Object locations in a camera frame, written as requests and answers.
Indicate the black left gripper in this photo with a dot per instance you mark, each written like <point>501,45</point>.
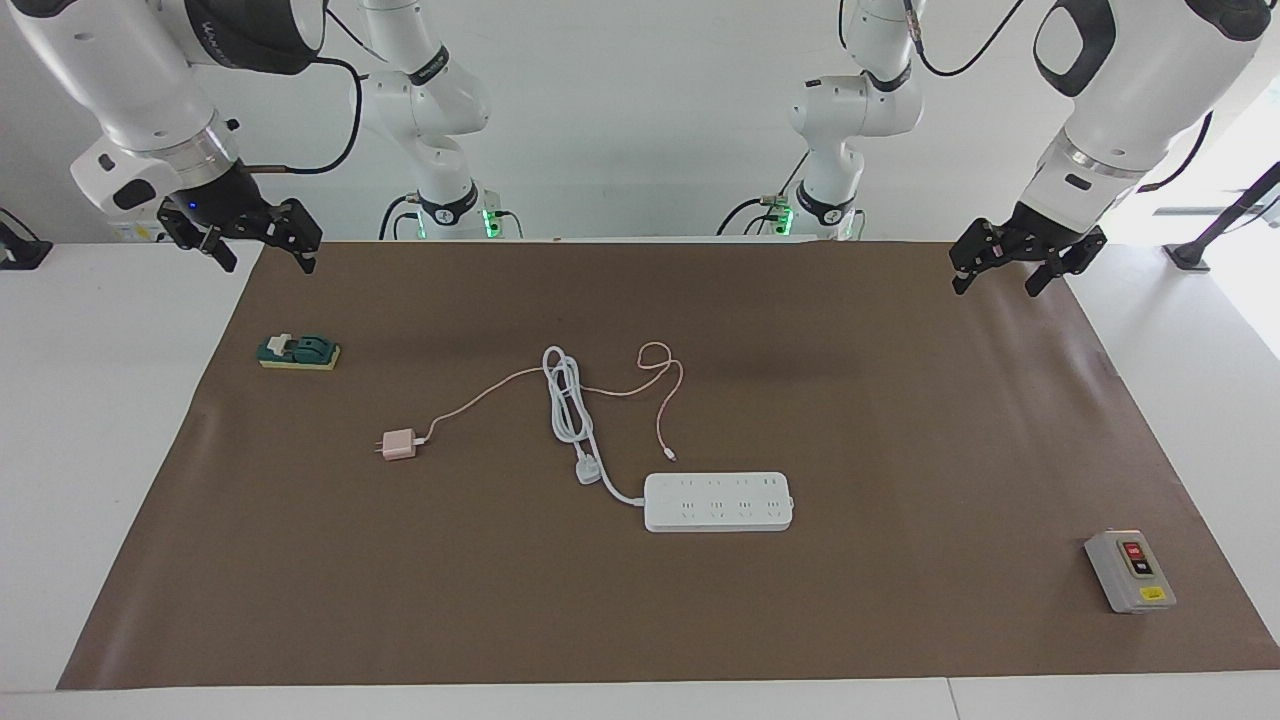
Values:
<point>1040,232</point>

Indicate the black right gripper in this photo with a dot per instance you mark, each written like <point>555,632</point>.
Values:
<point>225,200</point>

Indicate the pink charger adapter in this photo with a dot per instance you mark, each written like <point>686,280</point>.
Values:
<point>400,445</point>

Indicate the white power strip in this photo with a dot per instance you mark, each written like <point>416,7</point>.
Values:
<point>720,502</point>

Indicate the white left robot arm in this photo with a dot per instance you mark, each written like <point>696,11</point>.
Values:
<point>1130,90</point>

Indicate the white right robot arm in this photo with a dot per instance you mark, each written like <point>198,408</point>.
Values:
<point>130,80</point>

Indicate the black angled stand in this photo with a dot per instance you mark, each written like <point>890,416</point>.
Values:
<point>1190,255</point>

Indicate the small black stand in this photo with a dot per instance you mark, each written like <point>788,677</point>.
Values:
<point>25,255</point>

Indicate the brown table mat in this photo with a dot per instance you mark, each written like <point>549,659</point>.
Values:
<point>700,610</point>

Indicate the green knife switch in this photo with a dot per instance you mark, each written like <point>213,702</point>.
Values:
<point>300,352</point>

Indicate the grey on-off switch box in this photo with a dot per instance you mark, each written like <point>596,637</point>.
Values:
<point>1130,575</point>

